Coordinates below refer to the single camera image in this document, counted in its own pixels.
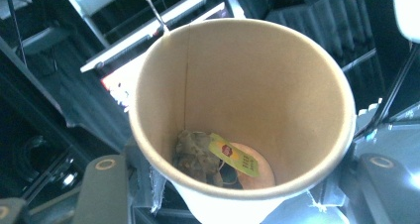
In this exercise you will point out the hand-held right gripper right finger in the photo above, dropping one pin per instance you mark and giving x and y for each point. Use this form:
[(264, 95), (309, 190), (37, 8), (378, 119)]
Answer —
[(389, 191)]

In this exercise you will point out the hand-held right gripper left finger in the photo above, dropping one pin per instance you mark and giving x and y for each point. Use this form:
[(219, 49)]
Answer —
[(102, 191)]

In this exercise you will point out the used tea bag with yellow tag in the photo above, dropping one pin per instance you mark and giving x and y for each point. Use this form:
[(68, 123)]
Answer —
[(194, 158)]

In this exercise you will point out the brown paper cup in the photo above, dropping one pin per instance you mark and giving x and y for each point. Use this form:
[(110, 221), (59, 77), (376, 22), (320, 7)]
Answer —
[(264, 85)]

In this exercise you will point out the dark pleated curtain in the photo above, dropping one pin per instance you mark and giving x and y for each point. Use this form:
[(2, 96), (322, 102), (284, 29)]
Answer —
[(327, 29)]

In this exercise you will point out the white rounded object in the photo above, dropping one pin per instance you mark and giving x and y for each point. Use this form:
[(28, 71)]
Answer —
[(407, 9)]

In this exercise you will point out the white desk frame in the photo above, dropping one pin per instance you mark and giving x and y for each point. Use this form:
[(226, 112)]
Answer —
[(132, 29)]

